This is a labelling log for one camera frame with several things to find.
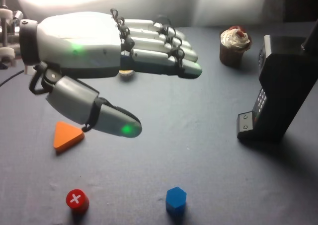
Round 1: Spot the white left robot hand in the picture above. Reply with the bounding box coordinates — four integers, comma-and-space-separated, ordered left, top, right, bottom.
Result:
29, 8, 203, 139

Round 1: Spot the black toy phone with antenna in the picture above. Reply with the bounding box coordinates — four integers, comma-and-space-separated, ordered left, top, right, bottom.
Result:
237, 18, 318, 144

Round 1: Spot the small yellow round toy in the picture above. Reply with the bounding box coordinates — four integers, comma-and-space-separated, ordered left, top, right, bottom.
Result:
118, 70, 136, 80

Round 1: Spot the orange triangle block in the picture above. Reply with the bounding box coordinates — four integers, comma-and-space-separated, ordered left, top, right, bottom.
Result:
53, 121, 85, 154

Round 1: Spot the grey table cloth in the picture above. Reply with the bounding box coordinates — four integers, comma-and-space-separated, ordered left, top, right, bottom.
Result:
0, 20, 318, 225

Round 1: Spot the toy cupcake white frosting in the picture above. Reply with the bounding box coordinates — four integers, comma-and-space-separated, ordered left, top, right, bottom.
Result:
219, 25, 252, 67

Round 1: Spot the red cylinder block white cross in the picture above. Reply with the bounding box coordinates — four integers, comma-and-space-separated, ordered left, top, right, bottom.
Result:
66, 189, 90, 214

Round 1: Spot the blue hexagon block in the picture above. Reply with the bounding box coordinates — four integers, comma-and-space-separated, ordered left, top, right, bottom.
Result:
165, 186, 187, 214

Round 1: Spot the thin black cable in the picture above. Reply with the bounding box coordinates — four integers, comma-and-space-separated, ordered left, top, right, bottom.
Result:
0, 70, 25, 87

